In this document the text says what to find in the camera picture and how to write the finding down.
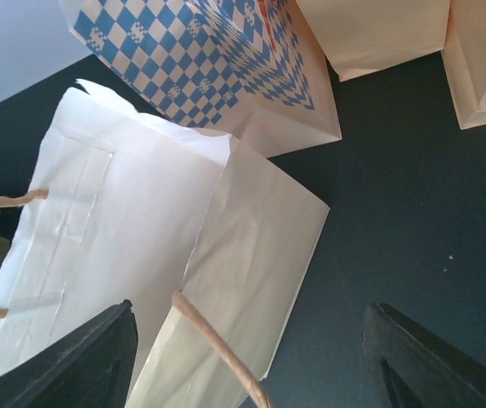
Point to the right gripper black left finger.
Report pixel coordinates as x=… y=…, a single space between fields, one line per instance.
x=90 y=367

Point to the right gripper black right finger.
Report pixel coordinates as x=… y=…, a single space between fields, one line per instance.
x=413 y=367

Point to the blue patterned paper bag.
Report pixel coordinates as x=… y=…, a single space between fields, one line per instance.
x=253 y=69

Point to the cream paper bag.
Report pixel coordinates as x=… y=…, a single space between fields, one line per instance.
x=139 y=208

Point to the orange paper bag blue handles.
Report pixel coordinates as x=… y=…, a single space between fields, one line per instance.
x=361 y=37

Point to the orange paper bag white handles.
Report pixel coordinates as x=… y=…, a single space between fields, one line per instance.
x=464 y=58

